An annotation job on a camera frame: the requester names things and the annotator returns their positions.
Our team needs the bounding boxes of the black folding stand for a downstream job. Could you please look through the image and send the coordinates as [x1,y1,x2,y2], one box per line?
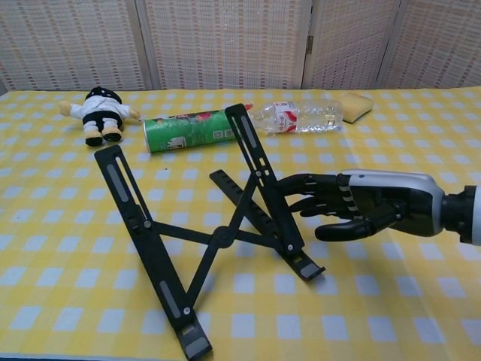
[93,104,326,361]

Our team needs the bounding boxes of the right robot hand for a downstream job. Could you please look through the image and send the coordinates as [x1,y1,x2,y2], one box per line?
[277,169,446,242]

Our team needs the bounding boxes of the woven folding screen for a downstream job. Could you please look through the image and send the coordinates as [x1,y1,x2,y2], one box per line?
[0,0,481,93]

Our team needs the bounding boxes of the yellow sponge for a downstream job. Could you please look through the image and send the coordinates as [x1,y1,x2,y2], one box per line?
[335,92,375,125]

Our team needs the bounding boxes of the yellow checkered tablecloth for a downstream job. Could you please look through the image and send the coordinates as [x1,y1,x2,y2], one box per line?
[0,88,481,361]

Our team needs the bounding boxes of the plush doll white shirt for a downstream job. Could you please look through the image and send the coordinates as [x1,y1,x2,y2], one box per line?
[59,86,142,147]

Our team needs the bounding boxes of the green chip can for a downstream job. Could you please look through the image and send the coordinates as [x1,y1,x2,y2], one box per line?
[141,106,245,154]

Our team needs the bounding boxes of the clear plastic water bottle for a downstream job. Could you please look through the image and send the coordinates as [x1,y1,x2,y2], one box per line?
[246,100,345,135]

